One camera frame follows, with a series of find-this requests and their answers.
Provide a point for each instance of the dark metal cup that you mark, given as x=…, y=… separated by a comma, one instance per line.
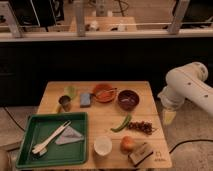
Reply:
x=65, y=102

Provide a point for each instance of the green pea pod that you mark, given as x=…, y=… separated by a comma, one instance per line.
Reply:
x=123, y=124

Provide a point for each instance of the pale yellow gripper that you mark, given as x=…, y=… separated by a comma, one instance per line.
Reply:
x=168, y=116

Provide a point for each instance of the green cup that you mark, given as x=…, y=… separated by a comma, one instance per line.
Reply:
x=70, y=91

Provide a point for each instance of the white cup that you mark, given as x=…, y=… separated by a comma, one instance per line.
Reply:
x=102, y=145

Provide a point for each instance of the dark red bowl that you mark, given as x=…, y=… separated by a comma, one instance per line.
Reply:
x=128, y=100

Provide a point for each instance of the orange fruit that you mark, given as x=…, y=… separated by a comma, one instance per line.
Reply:
x=127, y=143

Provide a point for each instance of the wooden block eraser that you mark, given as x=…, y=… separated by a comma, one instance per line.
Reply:
x=140, y=153

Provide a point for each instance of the grey folded cloth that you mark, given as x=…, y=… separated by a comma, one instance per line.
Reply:
x=69, y=135

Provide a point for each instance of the dark grape bunch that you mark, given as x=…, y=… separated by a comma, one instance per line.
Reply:
x=142, y=126

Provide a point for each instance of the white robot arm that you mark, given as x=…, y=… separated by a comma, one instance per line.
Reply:
x=186, y=82

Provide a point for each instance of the blue sponge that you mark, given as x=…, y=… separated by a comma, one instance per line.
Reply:
x=85, y=99

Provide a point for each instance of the green plastic tray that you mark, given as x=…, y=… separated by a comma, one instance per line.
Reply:
x=39, y=128

